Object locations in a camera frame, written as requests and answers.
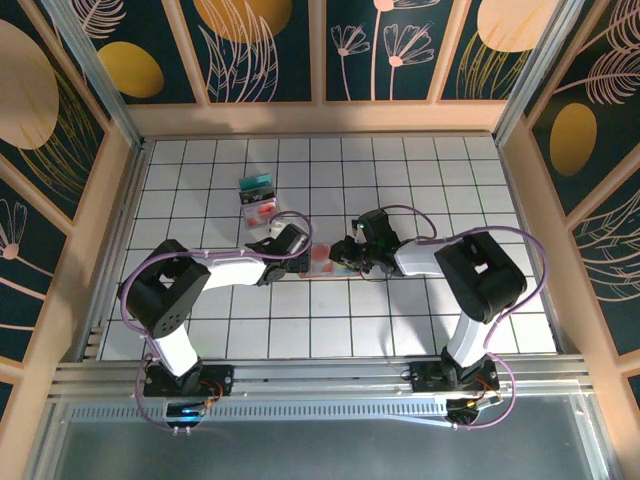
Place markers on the control board green light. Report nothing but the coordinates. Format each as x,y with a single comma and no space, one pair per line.
187,412

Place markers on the aluminium side rail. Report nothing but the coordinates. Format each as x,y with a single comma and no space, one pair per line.
527,225
99,320

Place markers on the grey metal sheet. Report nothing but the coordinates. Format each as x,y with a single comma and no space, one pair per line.
320,455

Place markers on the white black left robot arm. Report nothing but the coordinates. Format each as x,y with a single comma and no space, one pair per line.
232,272

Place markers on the aluminium front rail frame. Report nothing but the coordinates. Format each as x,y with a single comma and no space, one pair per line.
320,372

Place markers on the black credit card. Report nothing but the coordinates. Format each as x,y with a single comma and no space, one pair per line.
257,195

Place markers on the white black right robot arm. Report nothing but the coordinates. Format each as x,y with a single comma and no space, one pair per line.
475,270

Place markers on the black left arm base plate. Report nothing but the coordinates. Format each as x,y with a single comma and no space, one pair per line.
222,375

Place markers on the clear acrylic card stand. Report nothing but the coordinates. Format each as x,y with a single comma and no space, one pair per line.
260,229

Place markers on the aluminium corner post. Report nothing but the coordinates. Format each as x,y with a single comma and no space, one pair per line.
540,65
91,65

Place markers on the teal credit card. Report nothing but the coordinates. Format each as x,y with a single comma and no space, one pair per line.
256,181

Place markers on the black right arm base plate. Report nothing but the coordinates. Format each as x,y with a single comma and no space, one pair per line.
422,382

